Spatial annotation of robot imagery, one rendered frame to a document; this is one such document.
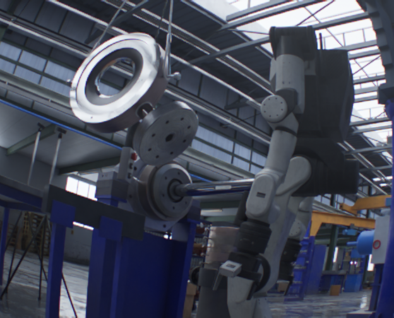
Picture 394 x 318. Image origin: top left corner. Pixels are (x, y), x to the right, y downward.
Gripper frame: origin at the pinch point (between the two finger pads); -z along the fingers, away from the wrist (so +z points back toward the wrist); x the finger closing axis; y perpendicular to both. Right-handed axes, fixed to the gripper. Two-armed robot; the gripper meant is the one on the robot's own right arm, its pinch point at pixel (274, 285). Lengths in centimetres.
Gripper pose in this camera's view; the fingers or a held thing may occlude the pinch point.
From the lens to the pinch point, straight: 154.7
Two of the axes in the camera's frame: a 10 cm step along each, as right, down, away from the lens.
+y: -4.3, -3.1, -8.5
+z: 3.2, -9.3, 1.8
